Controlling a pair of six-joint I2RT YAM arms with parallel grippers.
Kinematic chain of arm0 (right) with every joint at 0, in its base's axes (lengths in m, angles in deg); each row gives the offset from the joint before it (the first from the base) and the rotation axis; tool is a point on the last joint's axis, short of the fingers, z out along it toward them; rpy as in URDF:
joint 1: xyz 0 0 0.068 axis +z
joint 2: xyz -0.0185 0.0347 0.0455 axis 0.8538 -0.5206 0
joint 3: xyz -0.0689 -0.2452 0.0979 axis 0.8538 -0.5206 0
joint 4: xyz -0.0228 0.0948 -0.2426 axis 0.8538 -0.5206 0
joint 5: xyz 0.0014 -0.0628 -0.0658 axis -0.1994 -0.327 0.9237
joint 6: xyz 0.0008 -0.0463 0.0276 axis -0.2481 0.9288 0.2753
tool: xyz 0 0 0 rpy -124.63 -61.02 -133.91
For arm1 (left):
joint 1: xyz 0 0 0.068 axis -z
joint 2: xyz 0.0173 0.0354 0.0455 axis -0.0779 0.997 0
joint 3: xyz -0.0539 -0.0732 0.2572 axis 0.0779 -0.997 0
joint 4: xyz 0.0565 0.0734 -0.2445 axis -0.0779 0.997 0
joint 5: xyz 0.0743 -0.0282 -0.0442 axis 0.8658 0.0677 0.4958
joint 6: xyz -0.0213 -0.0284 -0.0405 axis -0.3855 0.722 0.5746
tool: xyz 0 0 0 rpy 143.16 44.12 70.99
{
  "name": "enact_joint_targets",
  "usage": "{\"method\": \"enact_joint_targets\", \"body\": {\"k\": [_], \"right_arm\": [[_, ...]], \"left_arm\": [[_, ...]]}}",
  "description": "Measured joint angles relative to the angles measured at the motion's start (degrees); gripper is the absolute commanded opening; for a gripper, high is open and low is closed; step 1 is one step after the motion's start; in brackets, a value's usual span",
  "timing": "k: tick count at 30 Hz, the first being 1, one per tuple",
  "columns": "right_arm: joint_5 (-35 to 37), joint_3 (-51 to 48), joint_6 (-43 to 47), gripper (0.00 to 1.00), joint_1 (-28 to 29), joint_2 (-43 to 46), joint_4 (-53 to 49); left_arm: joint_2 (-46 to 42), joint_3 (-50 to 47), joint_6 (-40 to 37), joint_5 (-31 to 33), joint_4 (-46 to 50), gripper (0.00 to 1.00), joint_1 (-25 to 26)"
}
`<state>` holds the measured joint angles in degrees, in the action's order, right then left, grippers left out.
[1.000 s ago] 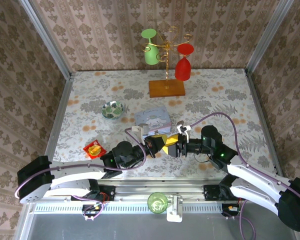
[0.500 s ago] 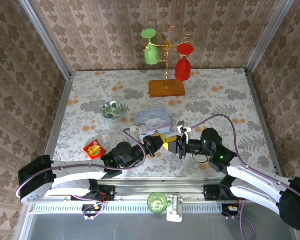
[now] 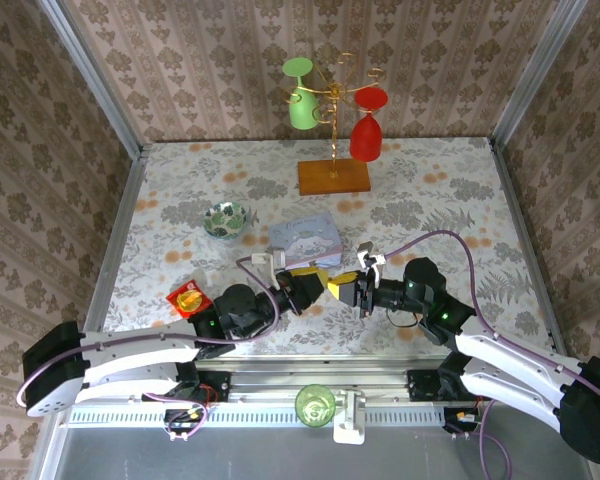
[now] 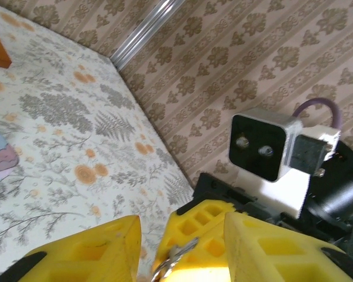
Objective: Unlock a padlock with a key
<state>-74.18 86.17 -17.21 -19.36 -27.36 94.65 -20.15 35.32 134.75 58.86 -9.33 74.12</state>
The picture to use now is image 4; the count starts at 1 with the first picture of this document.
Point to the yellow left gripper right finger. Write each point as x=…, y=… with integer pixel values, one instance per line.
x=267, y=258

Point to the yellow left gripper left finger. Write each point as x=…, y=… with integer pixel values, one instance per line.
x=85, y=264

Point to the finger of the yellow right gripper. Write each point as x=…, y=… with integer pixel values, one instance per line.
x=181, y=235

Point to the pastel cartoon tin box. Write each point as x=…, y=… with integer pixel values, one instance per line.
x=0, y=158

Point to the floral tablecloth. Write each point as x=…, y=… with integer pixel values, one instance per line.
x=76, y=117

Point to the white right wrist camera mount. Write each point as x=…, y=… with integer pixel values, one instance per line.
x=285, y=194

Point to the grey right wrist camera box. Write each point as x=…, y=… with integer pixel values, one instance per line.
x=254, y=147

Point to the aluminium frame post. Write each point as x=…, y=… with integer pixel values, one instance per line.
x=147, y=29

